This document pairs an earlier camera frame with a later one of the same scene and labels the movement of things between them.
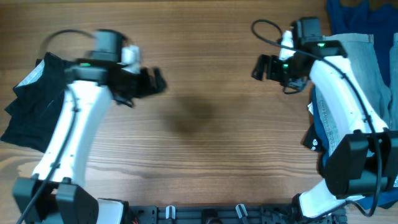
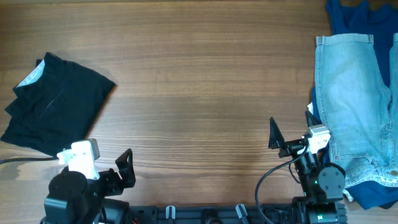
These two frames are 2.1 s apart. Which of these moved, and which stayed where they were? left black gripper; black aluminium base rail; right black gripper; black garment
Moved: left black gripper; right black gripper
Stayed: black garment; black aluminium base rail
